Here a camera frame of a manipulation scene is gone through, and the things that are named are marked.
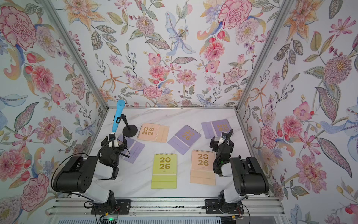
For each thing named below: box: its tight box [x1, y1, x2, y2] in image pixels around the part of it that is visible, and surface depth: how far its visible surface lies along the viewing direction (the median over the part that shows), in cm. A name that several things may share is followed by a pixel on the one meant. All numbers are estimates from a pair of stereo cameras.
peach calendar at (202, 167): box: [189, 149, 216, 186], surface depth 90 cm
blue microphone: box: [111, 99, 126, 133], surface depth 90 cm
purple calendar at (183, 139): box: [166, 124, 202, 156], surface depth 103 cm
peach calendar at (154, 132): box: [137, 123, 170, 144], surface depth 106 cm
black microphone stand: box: [115, 113, 138, 138], surface depth 106 cm
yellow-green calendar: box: [151, 153, 178, 189], surface depth 88 cm
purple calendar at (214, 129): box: [201, 119, 232, 139], surface depth 109 cm
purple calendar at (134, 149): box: [118, 134, 146, 164], surface depth 97 cm
